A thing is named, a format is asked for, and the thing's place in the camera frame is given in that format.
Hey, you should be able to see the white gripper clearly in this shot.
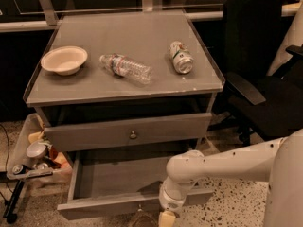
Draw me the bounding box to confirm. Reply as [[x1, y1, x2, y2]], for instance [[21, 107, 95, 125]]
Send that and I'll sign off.
[[158, 178, 189, 227]]

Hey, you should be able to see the grey drawer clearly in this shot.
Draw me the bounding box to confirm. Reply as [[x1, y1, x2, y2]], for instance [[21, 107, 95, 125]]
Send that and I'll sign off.
[[45, 113, 211, 151], [56, 149, 215, 221]]

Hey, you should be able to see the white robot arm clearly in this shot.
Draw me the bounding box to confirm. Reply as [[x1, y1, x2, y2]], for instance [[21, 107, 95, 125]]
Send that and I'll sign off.
[[158, 130, 303, 227]]

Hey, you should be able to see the grey top drawer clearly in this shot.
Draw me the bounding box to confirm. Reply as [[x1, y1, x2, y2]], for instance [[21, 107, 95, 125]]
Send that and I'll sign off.
[[45, 113, 211, 151]]

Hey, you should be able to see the grey drawer cabinet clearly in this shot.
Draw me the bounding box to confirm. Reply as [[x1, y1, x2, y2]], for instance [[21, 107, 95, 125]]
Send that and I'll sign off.
[[22, 10, 225, 156]]

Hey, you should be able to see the silver can in bin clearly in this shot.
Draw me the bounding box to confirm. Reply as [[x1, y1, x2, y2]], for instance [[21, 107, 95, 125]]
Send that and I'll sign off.
[[26, 141, 47, 159]]

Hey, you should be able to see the black office chair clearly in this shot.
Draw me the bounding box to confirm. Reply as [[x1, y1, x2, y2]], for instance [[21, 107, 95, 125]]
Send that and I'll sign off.
[[214, 0, 303, 146]]

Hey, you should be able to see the small can in bin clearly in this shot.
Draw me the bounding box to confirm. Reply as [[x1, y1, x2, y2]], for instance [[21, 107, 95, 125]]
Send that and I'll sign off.
[[12, 164, 25, 175]]

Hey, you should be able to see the black bin stand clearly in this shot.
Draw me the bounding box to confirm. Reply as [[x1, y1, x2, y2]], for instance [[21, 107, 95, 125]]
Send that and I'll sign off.
[[3, 180, 25, 224]]

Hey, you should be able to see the clear plastic water bottle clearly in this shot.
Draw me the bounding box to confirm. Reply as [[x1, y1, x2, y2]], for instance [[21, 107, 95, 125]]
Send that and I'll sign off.
[[99, 53, 152, 84]]

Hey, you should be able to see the white paper bowl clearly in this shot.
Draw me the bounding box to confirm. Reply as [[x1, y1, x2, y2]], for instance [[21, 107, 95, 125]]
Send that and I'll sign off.
[[41, 46, 88, 76]]

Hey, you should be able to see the metal railing bar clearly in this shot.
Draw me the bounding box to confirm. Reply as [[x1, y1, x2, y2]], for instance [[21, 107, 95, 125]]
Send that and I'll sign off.
[[0, 3, 303, 33]]

